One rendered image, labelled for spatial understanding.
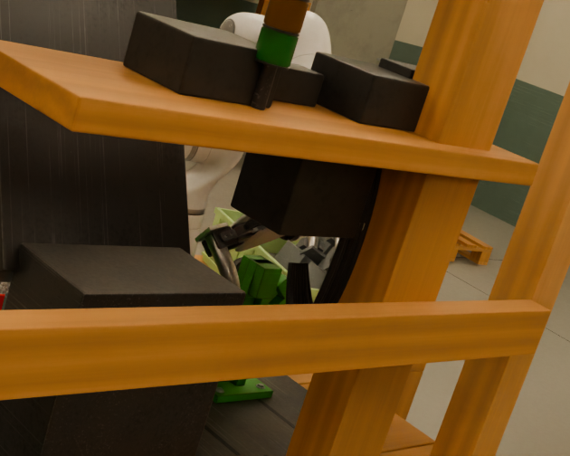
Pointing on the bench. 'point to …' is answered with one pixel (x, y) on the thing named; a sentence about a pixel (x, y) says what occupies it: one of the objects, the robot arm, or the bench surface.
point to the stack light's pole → (263, 87)
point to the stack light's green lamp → (275, 48)
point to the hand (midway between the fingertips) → (219, 242)
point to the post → (481, 42)
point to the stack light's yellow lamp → (286, 16)
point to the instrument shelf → (223, 118)
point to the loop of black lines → (335, 288)
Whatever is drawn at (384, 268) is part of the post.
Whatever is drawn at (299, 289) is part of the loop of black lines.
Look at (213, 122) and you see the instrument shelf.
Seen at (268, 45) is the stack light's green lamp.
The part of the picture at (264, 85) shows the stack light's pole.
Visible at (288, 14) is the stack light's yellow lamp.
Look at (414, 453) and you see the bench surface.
